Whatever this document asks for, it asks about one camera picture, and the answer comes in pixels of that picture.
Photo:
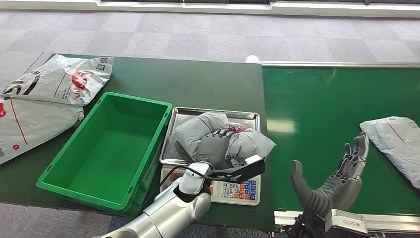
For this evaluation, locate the grey courier package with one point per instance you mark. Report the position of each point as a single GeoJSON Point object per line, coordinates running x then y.
{"type": "Point", "coordinates": [193, 131]}
{"type": "Point", "coordinates": [397, 144]}

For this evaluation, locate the large white bag red line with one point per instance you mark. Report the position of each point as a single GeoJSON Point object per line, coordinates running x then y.
{"type": "Point", "coordinates": [36, 124]}

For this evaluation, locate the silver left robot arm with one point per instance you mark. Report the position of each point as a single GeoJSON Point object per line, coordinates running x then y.
{"type": "Point", "coordinates": [170, 210]}

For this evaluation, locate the white baseboard strip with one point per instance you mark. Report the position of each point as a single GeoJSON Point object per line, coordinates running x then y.
{"type": "Point", "coordinates": [295, 8]}

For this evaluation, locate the electronic scale with steel tray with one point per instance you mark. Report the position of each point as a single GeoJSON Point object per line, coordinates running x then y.
{"type": "Point", "coordinates": [236, 193]}

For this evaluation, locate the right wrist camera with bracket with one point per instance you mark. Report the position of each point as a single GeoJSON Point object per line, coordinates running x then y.
{"type": "Point", "coordinates": [347, 223]}

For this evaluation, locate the green plastic crate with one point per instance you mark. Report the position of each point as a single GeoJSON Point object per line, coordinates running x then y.
{"type": "Point", "coordinates": [111, 148]}

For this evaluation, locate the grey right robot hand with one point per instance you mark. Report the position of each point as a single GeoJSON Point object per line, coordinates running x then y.
{"type": "Point", "coordinates": [334, 193]}

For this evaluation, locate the flat grey courier package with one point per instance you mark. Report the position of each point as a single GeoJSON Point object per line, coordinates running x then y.
{"type": "Point", "coordinates": [397, 144]}

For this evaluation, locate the white courier bag black letters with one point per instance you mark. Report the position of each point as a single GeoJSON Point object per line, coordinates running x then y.
{"type": "Point", "coordinates": [62, 78]}

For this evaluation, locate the white round conveyor end cap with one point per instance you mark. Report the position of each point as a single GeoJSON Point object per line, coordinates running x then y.
{"type": "Point", "coordinates": [252, 59]}

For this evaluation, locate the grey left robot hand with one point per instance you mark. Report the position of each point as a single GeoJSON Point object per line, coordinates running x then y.
{"type": "Point", "coordinates": [213, 149]}

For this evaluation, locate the green conveyor belt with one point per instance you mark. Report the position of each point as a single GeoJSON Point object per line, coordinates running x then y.
{"type": "Point", "coordinates": [321, 95]}

